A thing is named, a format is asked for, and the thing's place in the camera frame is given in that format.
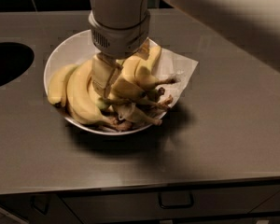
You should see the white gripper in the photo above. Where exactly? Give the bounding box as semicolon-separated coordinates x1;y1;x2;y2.
89;11;150;98

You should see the dark cabinet drawer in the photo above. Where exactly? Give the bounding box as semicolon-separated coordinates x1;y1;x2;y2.
63;185;280;224

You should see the white ceramic bowl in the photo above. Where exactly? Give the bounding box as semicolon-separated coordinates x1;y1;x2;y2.
43;29;168;136

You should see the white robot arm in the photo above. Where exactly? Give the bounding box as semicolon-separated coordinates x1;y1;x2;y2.
89;0;280;97

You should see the yellow banana behind top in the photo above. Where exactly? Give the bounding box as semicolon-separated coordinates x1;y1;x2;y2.
112;55;175;110

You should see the black left cabinet handle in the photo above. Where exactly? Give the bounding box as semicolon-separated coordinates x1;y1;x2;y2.
30;194;50;216

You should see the dark round sink opening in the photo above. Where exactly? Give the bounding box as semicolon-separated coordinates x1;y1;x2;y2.
0;42;35;87

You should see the rightmost yellow banana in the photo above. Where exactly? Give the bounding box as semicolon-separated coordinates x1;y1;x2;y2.
134;46;178;91

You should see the white paper sheet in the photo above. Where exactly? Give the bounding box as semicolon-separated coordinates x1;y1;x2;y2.
75;38;199;117

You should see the leftmost yellow banana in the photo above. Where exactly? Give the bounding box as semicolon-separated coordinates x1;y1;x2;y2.
48;63;78;108

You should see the large yellow banana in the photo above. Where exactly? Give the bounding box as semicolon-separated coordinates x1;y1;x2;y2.
66;60;132;132

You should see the black drawer handle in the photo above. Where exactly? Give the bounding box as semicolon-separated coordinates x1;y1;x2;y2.
158;190;194;209

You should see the greenish middle banana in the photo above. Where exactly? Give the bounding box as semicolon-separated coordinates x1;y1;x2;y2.
88;81;129;111

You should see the large curved top banana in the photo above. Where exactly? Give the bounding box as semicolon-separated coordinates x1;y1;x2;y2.
111;56;146;101

